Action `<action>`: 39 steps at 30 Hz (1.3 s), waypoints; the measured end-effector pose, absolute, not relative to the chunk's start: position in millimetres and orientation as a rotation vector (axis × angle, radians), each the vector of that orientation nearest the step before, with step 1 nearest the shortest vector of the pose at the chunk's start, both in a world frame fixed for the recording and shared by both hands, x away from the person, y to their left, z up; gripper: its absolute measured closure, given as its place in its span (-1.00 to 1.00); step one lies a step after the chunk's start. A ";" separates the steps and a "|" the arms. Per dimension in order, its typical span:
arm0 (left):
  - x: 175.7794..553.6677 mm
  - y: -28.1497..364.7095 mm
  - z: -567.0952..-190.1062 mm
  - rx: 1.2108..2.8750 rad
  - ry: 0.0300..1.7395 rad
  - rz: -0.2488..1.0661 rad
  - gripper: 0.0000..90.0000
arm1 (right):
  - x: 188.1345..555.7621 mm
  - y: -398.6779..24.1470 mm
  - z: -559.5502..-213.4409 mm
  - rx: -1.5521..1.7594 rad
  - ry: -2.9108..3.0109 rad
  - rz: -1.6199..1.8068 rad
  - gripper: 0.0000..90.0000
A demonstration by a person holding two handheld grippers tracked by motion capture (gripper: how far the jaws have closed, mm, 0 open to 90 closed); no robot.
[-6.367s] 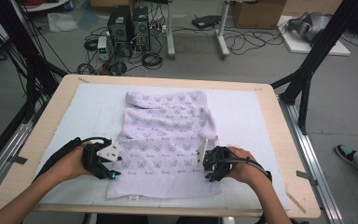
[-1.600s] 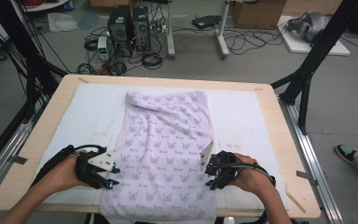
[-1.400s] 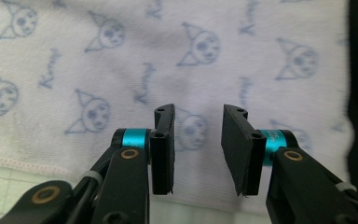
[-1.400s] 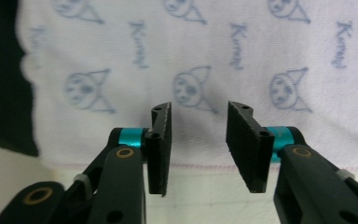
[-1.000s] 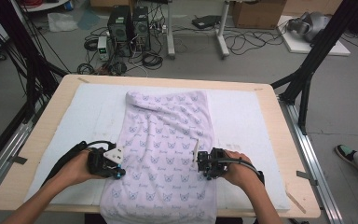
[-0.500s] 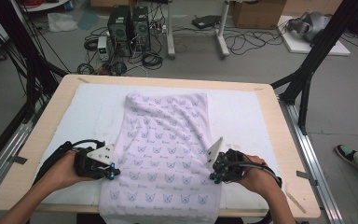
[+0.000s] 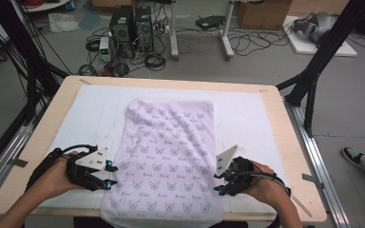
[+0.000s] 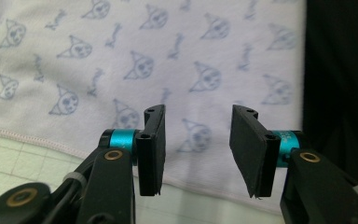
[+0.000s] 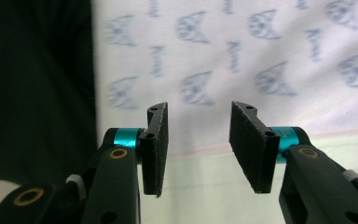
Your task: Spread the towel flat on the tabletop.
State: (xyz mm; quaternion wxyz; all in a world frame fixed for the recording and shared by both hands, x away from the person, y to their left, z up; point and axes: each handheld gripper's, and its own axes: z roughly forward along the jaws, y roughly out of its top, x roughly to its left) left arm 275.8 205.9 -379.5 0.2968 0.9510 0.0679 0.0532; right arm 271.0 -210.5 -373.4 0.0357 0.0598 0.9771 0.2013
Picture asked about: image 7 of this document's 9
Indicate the blue floor sheet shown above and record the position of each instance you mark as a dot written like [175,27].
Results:
[90,20]

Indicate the person's left hand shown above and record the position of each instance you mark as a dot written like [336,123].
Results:
[57,177]

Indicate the aluminium rail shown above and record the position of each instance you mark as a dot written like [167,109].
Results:
[320,164]
[3,161]

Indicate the grey rounded device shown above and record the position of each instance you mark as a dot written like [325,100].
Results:
[316,25]

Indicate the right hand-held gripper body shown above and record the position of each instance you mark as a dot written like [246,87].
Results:
[239,174]

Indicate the black metal frame stand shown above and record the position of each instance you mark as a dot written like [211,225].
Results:
[323,57]
[28,63]

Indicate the blue can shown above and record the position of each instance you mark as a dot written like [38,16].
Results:
[70,5]

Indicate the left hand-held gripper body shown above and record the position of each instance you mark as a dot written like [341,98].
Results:
[92,161]

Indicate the black computer tower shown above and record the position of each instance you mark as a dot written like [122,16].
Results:
[121,30]
[144,28]

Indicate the white-legged desk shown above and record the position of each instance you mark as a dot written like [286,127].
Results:
[174,31]

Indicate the white round table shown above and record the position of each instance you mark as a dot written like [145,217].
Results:
[44,7]

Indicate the open cardboard box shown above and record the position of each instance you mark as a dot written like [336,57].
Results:
[263,14]

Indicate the flat black device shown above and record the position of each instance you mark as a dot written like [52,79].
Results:
[210,22]

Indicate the clear plastic bag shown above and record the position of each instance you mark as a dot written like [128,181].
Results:
[63,22]

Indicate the lavender towel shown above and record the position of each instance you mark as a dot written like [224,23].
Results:
[164,158]

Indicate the person's right hand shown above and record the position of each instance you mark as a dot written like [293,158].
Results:
[266,186]

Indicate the black tape piece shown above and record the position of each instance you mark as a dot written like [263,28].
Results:
[17,162]
[313,181]

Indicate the white floor board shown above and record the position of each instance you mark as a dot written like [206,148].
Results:
[329,47]

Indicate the white table mat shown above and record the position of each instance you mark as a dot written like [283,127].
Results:
[82,120]

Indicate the white bench power supply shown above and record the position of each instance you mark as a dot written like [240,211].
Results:
[105,49]

